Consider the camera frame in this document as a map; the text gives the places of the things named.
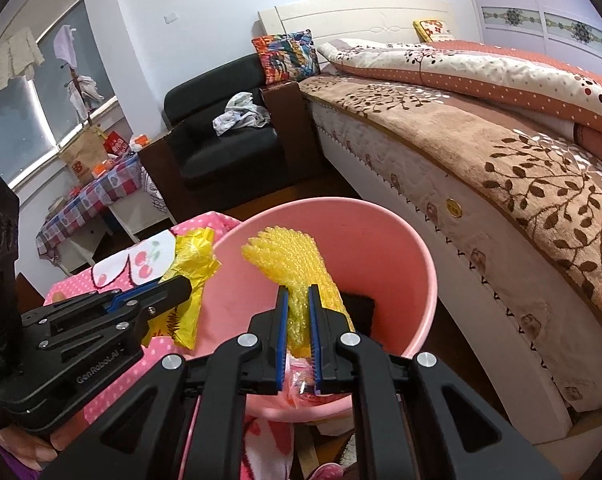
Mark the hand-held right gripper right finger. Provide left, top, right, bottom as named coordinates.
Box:
left=307, top=284, right=552, bottom=480

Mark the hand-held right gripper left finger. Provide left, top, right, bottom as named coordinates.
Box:
left=38, top=285, right=289, bottom=480

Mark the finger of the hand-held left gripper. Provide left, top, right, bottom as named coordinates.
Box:
left=106, top=274, right=192, bottom=314
left=121, top=293, right=193, bottom=346

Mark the black scouring pad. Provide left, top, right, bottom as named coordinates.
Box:
left=341, top=291, right=377, bottom=337

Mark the yellow plastic bag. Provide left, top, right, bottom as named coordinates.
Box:
left=144, top=227, right=221, bottom=351

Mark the yellow bubble wrap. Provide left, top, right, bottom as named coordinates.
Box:
left=241, top=226, right=357, bottom=361

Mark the pink plastic bucket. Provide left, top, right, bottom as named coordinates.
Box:
left=212, top=198, right=438, bottom=420

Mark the person's left hand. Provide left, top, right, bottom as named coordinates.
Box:
left=0, top=427, right=65, bottom=472

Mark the pink dotted cloth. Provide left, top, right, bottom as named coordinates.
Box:
left=44, top=211, right=302, bottom=480

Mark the white cabinet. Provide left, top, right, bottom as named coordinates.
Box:
left=58, top=190, right=177, bottom=276

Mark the checkered tablecloth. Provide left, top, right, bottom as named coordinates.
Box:
left=35, top=152, right=144, bottom=261

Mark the dark wooden side cabinet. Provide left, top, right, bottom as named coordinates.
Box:
left=138, top=127, right=183, bottom=212
left=258, top=81, right=327, bottom=179

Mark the brown paper bag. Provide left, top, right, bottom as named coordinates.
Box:
left=58, top=127, right=111, bottom=185

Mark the red gift box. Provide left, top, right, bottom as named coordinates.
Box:
left=104, top=131, right=130, bottom=157

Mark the black leather armchair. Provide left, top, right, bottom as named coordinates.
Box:
left=162, top=52, right=292, bottom=192

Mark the wooden coat rack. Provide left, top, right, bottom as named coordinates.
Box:
left=67, top=66, right=100, bottom=130

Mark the white bed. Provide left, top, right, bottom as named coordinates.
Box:
left=257, top=0, right=602, bottom=443

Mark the grey window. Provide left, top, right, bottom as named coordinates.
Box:
left=0, top=0, right=119, bottom=186

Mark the grey white clothes pile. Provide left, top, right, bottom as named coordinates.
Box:
left=212, top=92, right=272, bottom=136

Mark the white hanging garment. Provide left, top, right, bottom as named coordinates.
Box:
left=66, top=75, right=105, bottom=112

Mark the pale lilac hanging cloth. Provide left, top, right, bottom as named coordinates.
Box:
left=54, top=25, right=78, bottom=69

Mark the cream hanging sweater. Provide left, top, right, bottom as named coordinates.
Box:
left=0, top=27, right=45, bottom=101

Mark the colourful patterned cushion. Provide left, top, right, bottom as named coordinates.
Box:
left=251, top=30, right=322, bottom=86

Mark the brown leaf-pattern blanket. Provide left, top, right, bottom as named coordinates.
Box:
left=300, top=76, right=602, bottom=331

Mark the white pillow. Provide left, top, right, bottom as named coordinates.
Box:
left=317, top=37, right=397, bottom=61

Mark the orange floral quilt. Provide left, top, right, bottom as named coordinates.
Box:
left=317, top=40, right=602, bottom=141

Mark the yellow floral cushion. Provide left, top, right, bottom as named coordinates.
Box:
left=413, top=18, right=454, bottom=43

